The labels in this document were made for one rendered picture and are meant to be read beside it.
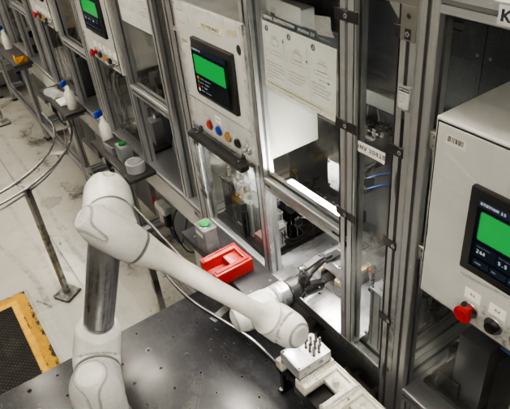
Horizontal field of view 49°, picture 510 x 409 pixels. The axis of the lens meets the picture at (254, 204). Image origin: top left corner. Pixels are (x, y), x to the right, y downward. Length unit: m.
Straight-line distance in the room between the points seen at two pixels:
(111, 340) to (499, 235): 1.29
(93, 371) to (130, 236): 0.52
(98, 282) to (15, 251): 2.39
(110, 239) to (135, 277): 2.10
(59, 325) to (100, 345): 1.53
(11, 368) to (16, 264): 0.92
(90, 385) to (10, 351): 1.64
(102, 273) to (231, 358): 0.62
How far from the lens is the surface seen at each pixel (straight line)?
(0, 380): 3.32
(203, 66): 1.84
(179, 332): 2.25
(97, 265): 1.76
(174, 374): 2.12
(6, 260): 4.11
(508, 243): 1.13
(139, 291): 3.48
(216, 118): 1.94
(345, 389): 1.77
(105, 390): 1.84
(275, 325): 1.63
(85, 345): 1.96
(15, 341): 3.48
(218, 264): 2.12
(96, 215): 1.49
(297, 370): 1.76
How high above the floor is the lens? 2.31
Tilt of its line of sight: 35 degrees down
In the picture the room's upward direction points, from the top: 6 degrees counter-clockwise
